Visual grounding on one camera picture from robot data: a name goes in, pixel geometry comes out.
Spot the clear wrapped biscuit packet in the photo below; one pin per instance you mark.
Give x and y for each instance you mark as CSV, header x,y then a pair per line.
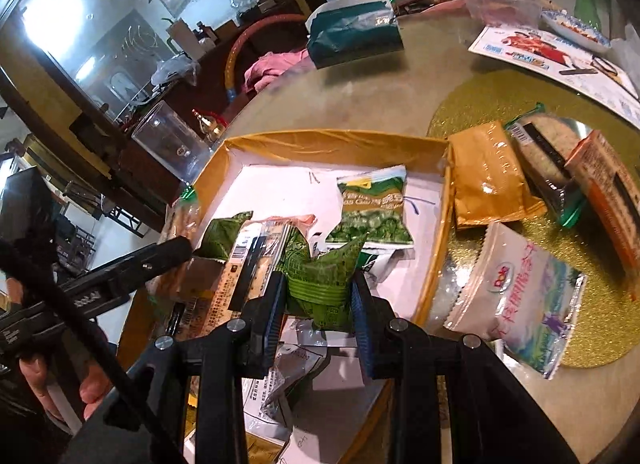
x,y
175,229

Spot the clear plastic bag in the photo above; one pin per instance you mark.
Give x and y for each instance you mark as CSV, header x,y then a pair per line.
x,y
627,51

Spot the wooden glass cabinet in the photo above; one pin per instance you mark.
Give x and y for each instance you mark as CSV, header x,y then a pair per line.
x,y
100,19

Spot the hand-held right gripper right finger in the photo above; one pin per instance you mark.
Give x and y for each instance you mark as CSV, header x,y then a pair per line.
x,y
359,324

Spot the red yellow hoop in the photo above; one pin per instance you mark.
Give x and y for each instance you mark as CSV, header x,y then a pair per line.
x,y
235,51

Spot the clear plastic container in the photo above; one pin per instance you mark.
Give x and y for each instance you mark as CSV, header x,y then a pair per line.
x,y
500,6

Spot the person's left hand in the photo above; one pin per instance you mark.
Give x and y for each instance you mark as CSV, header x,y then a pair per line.
x,y
95,389

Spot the teal tissue box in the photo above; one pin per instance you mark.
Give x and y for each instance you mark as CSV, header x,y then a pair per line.
x,y
350,36

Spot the yellow cardboard box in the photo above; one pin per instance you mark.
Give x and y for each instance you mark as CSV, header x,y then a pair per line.
x,y
280,179

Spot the green pea snack packet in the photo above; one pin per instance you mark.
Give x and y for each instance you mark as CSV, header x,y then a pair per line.
x,y
372,214

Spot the yellow snack packet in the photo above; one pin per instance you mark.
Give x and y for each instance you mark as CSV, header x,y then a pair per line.
x,y
490,179

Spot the white sealed fruit cup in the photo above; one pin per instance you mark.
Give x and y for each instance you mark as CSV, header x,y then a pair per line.
x,y
520,289

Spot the white text snack packet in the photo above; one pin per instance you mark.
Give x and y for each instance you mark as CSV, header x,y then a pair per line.
x,y
277,389

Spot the blue white dish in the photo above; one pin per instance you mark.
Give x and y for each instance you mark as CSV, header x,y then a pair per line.
x,y
575,29

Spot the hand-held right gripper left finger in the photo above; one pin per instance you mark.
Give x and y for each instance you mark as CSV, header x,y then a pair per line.
x,y
274,304

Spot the round cracker packet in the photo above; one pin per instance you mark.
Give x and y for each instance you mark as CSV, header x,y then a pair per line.
x,y
550,149

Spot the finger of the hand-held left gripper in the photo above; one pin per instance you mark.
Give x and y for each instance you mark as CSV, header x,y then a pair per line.
x,y
145,264

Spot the printed white leaflet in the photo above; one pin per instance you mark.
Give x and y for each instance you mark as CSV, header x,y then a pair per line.
x,y
530,51

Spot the gold bottle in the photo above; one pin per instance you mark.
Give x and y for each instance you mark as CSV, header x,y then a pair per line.
x,y
212,126

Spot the crumpled plastic bag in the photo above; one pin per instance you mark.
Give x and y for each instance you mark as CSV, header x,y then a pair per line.
x,y
172,70

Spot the pink cloth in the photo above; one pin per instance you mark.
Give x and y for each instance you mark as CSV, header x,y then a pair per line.
x,y
272,69

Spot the orange cracker packet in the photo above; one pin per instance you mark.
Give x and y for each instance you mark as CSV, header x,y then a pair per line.
x,y
610,189

